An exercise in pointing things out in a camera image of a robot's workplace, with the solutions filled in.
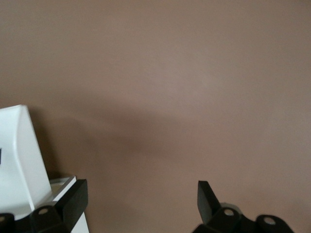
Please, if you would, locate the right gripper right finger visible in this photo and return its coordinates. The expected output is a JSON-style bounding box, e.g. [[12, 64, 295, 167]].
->
[[191, 180, 296, 233]]

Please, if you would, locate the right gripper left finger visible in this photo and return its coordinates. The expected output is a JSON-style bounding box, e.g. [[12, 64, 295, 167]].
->
[[0, 179, 88, 233]]

